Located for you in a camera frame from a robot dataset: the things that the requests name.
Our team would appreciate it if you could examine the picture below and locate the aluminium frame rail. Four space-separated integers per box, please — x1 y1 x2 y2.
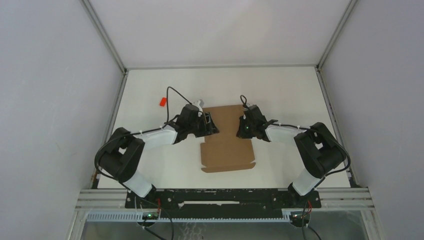
317 187 375 212

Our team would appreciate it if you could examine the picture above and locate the left green circuit board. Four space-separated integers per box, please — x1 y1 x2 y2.
142 213 159 221

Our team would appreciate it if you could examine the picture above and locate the small red block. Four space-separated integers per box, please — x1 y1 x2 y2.
159 97 168 107

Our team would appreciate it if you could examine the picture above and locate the brown cardboard box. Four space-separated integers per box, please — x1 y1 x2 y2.
200 105 256 173

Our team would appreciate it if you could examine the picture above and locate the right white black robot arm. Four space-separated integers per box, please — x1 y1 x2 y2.
236 104 348 208

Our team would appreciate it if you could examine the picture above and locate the green circuit board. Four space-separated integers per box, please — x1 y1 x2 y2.
142 213 159 221
290 213 311 222

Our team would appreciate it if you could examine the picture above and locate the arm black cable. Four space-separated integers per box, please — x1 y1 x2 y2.
94 86 193 181
239 95 351 175

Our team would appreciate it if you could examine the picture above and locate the white slotted cable duct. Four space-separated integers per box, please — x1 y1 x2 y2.
86 211 292 223

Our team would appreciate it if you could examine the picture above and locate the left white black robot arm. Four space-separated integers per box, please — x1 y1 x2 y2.
94 104 220 209

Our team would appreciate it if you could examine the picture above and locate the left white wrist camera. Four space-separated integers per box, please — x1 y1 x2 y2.
192 99 204 112

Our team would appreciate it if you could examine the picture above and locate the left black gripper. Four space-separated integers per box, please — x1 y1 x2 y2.
187 112 219 139

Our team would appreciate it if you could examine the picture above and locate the right green circuit board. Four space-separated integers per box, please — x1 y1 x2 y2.
290 213 311 222

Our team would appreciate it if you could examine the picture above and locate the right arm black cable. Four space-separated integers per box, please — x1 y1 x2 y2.
239 95 351 175

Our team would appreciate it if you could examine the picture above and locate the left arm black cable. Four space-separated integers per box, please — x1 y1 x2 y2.
94 86 193 181

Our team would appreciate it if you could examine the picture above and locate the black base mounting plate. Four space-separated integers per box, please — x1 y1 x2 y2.
124 188 322 220

